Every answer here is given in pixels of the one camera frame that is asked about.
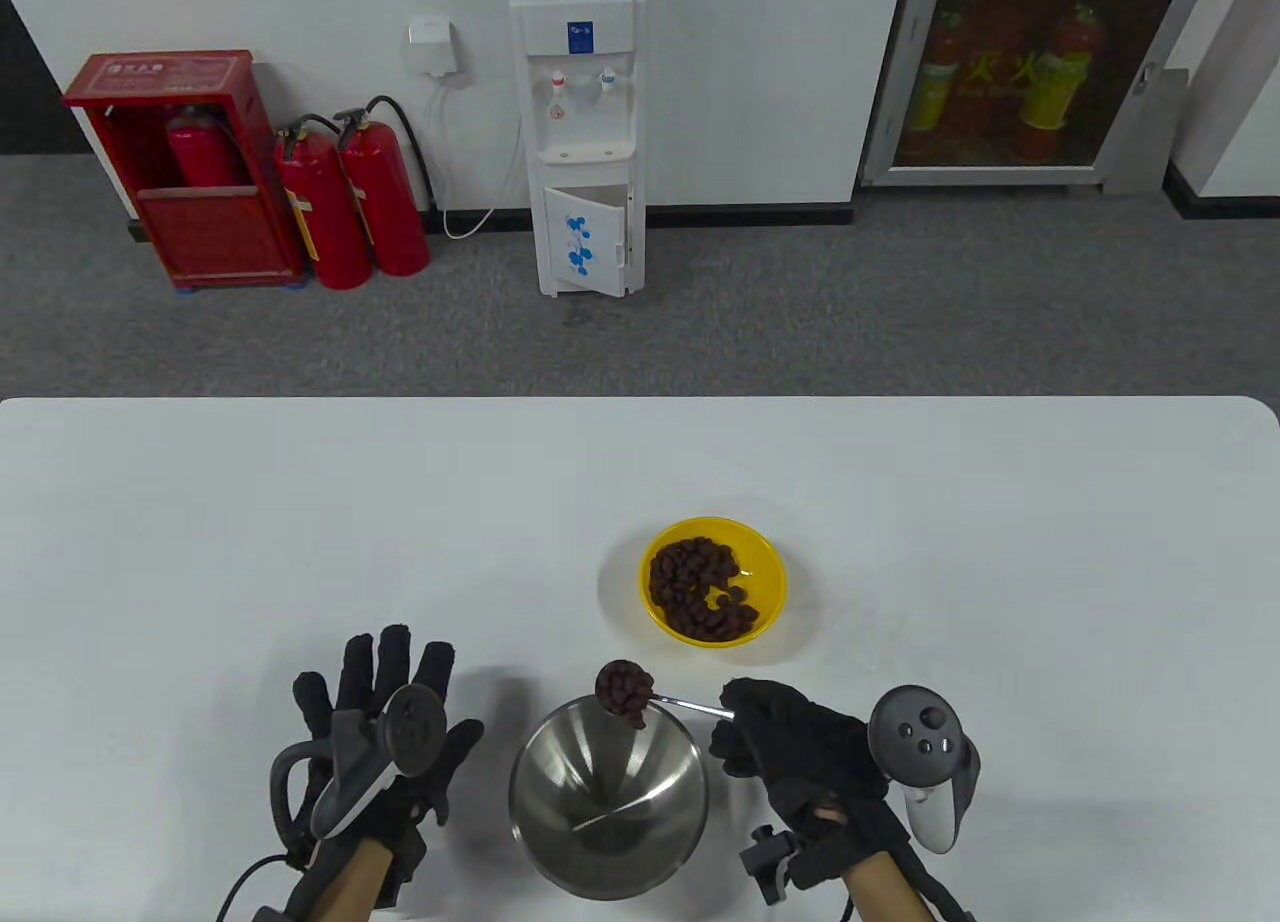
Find person's right forearm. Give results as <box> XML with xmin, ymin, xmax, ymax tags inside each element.
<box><xmin>845</xmin><ymin>852</ymin><xmax>939</xmax><ymax>922</ymax></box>

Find person's right hand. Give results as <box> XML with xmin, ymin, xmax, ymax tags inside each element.
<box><xmin>709</xmin><ymin>678</ymin><xmax>913</xmax><ymax>890</ymax></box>

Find steel mixing bowl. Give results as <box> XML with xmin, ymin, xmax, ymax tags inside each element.
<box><xmin>508</xmin><ymin>693</ymin><xmax>711</xmax><ymax>902</ymax></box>

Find pile of brown beans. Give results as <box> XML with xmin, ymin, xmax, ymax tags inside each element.
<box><xmin>647</xmin><ymin>537</ymin><xmax>762</xmax><ymax>640</ymax></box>

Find grey controller on glove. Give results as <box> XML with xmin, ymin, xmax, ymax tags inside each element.
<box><xmin>867</xmin><ymin>685</ymin><xmax>982</xmax><ymax>854</ymax></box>
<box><xmin>270</xmin><ymin>685</ymin><xmax>449</xmax><ymax>845</ymax></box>

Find grey glass-door hydrant cabinet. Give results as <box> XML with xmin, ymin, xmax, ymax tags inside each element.
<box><xmin>857</xmin><ymin>0</ymin><xmax>1218</xmax><ymax>199</ymax></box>

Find grey controller on right glove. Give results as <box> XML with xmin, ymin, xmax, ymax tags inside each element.
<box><xmin>867</xmin><ymin>685</ymin><xmax>982</xmax><ymax>854</ymax></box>

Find red extinguisher with yellow band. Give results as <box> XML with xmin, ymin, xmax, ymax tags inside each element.
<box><xmin>1018</xmin><ymin>2</ymin><xmax>1103</xmax><ymax>135</ymax></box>
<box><xmin>903</xmin><ymin>7</ymin><xmax>979</xmax><ymax>135</ymax></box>

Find red extinguisher inside cabinet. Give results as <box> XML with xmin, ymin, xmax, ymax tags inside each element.
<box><xmin>164</xmin><ymin>104</ymin><xmax>248</xmax><ymax>192</ymax></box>

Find grey controller on left glove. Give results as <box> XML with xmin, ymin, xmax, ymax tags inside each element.
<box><xmin>270</xmin><ymin>685</ymin><xmax>449</xmax><ymax>845</ymax></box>

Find yellow plastic bowl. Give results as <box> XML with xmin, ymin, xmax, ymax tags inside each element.
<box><xmin>639</xmin><ymin>517</ymin><xmax>789</xmax><ymax>650</ymax></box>

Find brown beans on spoon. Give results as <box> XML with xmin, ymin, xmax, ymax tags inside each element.
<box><xmin>597</xmin><ymin>661</ymin><xmax>657</xmax><ymax>730</ymax></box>

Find red fire extinguisher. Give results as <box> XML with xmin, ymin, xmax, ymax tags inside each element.
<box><xmin>332</xmin><ymin>94</ymin><xmax>435</xmax><ymax>279</ymax></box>
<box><xmin>274</xmin><ymin>113</ymin><xmax>374</xmax><ymax>292</ymax></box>

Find white power cable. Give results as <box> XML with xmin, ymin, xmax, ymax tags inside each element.
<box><xmin>428</xmin><ymin>72</ymin><xmax>527</xmax><ymax>241</ymax></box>

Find person's left forearm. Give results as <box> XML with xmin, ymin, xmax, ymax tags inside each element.
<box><xmin>318</xmin><ymin>837</ymin><xmax>397</xmax><ymax>922</ymax></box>

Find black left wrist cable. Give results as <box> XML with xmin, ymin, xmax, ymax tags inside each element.
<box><xmin>214</xmin><ymin>854</ymin><xmax>306</xmax><ymax>922</ymax></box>

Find white wall socket box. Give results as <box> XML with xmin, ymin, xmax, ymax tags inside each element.
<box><xmin>405</xmin><ymin>16</ymin><xmax>460</xmax><ymax>79</ymax></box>

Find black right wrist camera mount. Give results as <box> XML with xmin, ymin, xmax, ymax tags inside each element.
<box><xmin>739</xmin><ymin>826</ymin><xmax>803</xmax><ymax>906</ymax></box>

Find white water dispenser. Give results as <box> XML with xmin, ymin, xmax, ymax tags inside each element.
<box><xmin>507</xmin><ymin>0</ymin><xmax>642</xmax><ymax>299</ymax></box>

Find metal spoon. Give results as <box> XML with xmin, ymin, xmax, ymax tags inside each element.
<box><xmin>595</xmin><ymin>660</ymin><xmax>737</xmax><ymax>731</ymax></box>

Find red fire extinguisher cabinet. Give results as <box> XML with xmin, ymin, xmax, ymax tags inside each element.
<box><xmin>61</xmin><ymin>49</ymin><xmax>307</xmax><ymax>294</ymax></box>

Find person's left hand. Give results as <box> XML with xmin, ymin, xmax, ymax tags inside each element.
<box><xmin>270</xmin><ymin>624</ymin><xmax>485</xmax><ymax>908</ymax></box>

